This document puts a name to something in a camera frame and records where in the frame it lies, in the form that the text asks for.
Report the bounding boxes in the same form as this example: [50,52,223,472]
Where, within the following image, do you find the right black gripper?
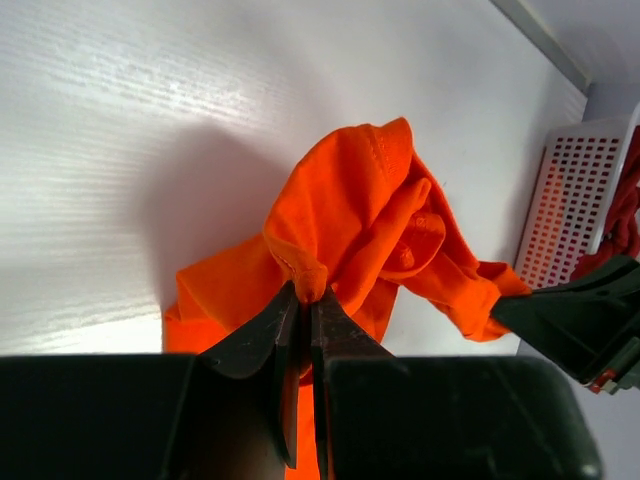
[491,256,639,395]

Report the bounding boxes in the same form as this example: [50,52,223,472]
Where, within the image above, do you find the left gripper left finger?
[1,284,299,479]

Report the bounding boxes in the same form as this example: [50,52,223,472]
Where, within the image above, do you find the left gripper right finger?
[309,291,602,479]

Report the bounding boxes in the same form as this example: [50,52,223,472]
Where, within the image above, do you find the orange t shirt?
[162,116,532,480]

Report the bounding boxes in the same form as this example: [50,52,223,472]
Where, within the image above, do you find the dark red t shirt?
[570,127,639,280]

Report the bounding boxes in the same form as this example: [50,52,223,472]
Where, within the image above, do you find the white plastic basket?
[515,108,639,289]

